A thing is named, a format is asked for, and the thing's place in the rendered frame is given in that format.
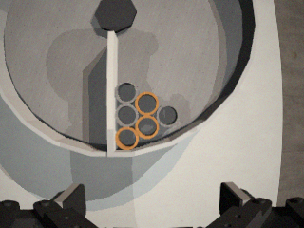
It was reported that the bronze ring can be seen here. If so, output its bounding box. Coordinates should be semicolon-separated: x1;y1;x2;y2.
135;115;159;139
115;126;140;150
135;92;159;115

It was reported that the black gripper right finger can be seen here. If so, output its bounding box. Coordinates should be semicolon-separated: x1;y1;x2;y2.
205;182;304;228

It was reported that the grey metal ring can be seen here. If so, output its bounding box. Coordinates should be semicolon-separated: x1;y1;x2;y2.
115;104;139;127
115;81;139;104
156;104;180;127

